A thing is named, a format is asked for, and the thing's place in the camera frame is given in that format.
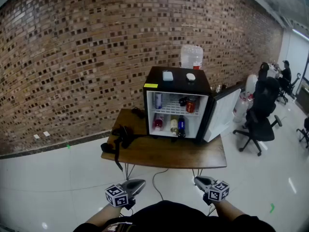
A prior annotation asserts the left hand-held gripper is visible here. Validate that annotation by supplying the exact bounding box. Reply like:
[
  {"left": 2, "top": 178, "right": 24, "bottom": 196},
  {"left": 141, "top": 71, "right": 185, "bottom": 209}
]
[{"left": 104, "top": 179, "right": 147, "bottom": 211}]

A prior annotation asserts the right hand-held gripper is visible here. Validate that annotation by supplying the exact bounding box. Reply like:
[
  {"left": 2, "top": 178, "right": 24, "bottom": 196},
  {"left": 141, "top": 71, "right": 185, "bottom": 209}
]
[{"left": 194, "top": 175, "right": 230, "bottom": 206}]

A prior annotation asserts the blue-capped dark bottle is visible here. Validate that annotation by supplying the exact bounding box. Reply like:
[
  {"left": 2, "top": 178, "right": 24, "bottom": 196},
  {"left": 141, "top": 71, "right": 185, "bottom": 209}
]
[{"left": 177, "top": 115, "right": 187, "bottom": 138}]

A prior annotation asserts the black mini fridge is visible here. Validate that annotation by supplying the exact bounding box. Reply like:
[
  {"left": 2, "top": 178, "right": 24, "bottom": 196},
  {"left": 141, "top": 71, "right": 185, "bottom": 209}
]
[{"left": 142, "top": 66, "right": 242, "bottom": 144}]

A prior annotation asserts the person's left forearm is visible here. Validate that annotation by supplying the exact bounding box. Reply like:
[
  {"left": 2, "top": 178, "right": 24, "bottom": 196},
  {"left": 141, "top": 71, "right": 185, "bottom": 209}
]
[{"left": 85, "top": 203, "right": 122, "bottom": 227}]

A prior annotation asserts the person's right forearm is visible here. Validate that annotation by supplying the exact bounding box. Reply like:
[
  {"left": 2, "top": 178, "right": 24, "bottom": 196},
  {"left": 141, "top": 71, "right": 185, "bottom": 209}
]
[{"left": 213, "top": 198, "right": 247, "bottom": 221}]

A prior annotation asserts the person's black shirt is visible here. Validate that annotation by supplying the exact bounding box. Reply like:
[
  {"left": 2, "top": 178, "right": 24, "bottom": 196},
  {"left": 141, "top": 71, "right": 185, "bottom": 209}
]
[{"left": 73, "top": 200, "right": 276, "bottom": 232}]

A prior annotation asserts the wooden table with hairpin legs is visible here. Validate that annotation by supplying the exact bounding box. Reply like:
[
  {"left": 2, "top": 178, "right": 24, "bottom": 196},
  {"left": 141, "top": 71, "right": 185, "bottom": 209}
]
[{"left": 100, "top": 108, "right": 228, "bottom": 181}]

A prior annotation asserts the pale yellow drink bottle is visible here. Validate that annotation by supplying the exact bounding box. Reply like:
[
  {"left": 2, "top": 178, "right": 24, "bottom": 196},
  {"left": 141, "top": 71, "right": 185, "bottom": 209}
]
[{"left": 170, "top": 115, "right": 179, "bottom": 136}]

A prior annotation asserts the red drink bottle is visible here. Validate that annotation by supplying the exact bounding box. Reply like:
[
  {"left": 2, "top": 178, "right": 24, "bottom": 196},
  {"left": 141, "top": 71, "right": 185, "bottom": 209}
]
[{"left": 152, "top": 113, "right": 165, "bottom": 131}]

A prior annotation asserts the red drink can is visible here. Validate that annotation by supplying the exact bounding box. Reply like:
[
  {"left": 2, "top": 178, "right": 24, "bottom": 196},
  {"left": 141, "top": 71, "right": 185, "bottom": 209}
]
[{"left": 185, "top": 96, "right": 197, "bottom": 113}]

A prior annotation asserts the clear empty water jug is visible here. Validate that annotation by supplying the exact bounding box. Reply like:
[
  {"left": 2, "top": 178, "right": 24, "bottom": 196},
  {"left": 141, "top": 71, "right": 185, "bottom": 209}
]
[{"left": 233, "top": 93, "right": 254, "bottom": 123}]

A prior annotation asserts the white plastic jug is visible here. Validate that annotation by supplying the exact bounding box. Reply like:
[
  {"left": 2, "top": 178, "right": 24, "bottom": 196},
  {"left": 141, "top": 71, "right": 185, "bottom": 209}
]
[{"left": 245, "top": 74, "right": 258, "bottom": 99}]

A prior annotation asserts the large clear water jug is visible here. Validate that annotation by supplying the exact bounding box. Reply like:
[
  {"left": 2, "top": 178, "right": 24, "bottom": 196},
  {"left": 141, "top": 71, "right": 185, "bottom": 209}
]
[{"left": 180, "top": 44, "right": 204, "bottom": 71}]

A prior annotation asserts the ceiling light strip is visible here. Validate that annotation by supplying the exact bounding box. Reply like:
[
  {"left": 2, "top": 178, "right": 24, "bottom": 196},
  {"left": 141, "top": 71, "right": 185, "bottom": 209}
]
[{"left": 291, "top": 28, "right": 309, "bottom": 41}]

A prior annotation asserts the black strap harness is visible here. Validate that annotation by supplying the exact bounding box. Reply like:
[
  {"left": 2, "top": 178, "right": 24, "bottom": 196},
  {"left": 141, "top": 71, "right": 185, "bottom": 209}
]
[{"left": 100, "top": 124, "right": 146, "bottom": 172}]

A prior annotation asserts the black cable bundle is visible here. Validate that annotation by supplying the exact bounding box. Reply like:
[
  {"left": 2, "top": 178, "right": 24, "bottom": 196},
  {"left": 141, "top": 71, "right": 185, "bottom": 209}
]
[{"left": 131, "top": 107, "right": 146, "bottom": 119}]

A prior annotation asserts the white wire shelf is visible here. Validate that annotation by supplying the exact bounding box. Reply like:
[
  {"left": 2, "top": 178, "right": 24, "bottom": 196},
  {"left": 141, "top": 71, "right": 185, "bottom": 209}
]
[{"left": 151, "top": 100, "right": 201, "bottom": 116}]

